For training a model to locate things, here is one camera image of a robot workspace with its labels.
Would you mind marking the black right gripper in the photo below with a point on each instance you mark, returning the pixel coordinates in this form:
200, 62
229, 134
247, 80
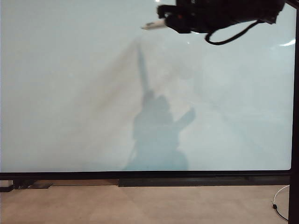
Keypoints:
198, 16

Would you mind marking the white black whiteboard marker pen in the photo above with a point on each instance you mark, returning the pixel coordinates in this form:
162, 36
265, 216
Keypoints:
154, 24

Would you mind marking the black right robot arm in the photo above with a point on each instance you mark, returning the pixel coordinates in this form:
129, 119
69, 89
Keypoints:
245, 11

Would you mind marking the black whiteboard stand foot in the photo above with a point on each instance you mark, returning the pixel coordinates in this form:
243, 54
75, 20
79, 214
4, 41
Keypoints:
21, 184

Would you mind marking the white glass whiteboard black frame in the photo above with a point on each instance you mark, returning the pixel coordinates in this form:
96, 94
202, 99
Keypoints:
70, 93

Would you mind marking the black whiteboard stand post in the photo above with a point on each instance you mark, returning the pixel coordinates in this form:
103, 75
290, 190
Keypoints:
294, 186

